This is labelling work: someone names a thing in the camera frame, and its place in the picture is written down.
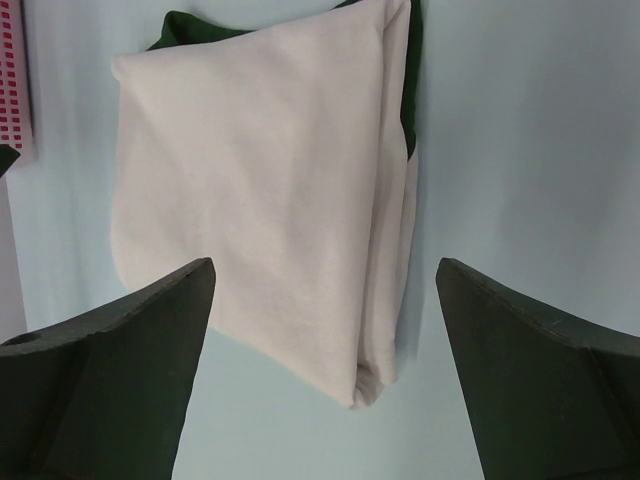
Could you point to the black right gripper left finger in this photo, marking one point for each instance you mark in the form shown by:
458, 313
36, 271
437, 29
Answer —
104, 395

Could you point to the white plastic laundry basket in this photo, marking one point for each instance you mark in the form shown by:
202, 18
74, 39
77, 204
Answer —
16, 115

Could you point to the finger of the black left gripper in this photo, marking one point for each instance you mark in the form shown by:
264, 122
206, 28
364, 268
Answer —
8, 156

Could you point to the cream and green t shirt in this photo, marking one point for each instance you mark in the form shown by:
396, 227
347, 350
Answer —
288, 156

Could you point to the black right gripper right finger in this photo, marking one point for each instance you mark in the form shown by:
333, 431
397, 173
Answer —
549, 395

